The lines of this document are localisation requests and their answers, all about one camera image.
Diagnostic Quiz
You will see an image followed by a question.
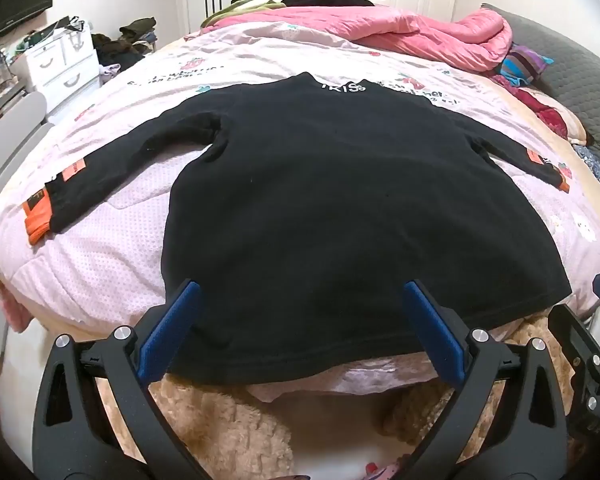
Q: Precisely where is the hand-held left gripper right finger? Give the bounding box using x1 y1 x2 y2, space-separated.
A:
401 279 567 480

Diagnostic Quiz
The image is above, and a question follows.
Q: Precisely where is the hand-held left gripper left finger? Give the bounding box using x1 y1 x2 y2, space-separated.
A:
30 279 216 480

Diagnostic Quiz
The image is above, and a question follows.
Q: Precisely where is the black long-sleeve sweater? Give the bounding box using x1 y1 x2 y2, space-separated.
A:
22 71 573 386

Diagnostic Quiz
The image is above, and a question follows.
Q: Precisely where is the dark clothes pile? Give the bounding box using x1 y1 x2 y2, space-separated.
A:
91 17 158 68

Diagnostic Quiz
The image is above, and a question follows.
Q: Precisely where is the pink strawberry printed bedsheet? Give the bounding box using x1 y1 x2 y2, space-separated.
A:
0 20 600 401

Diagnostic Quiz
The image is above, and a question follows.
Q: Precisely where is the red cloth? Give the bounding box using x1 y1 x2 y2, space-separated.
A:
517 85 568 138

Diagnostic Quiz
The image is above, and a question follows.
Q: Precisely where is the grey quilted headboard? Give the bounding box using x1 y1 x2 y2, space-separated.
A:
480 4 600 161

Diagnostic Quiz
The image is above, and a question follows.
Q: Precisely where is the colourful striped cloth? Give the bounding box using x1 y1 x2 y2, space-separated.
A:
497 44 553 86

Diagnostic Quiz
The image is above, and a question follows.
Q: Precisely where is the purple printed cloth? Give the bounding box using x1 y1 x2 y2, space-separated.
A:
97 62 123 86

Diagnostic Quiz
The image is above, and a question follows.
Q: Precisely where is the white drawer cabinet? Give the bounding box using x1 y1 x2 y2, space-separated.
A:
10 20 101 111

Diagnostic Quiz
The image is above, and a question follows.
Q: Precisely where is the pink quilt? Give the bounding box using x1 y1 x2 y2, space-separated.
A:
220 5 513 78

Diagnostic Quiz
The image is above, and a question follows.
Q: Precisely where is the green cloth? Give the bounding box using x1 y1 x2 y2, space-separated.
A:
200 0 286 28

